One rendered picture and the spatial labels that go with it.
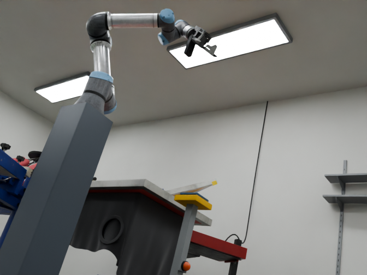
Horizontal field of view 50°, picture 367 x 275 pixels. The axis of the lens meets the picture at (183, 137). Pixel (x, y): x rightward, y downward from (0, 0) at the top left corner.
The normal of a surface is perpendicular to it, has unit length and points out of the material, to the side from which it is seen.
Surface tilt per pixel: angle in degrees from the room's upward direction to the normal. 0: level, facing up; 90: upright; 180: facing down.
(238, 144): 90
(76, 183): 90
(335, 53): 180
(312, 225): 90
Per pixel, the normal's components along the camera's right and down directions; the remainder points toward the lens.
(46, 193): -0.53, -0.47
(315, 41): -0.23, 0.88
